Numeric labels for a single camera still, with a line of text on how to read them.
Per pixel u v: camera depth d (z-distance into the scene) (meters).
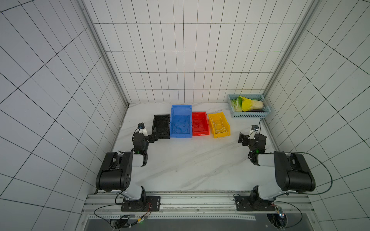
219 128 1.00
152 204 0.72
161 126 1.02
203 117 1.04
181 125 1.03
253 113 1.06
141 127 0.79
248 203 0.73
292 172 0.46
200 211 0.72
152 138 0.83
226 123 1.00
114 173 0.45
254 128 0.81
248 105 1.10
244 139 0.85
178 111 1.13
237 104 1.10
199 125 1.05
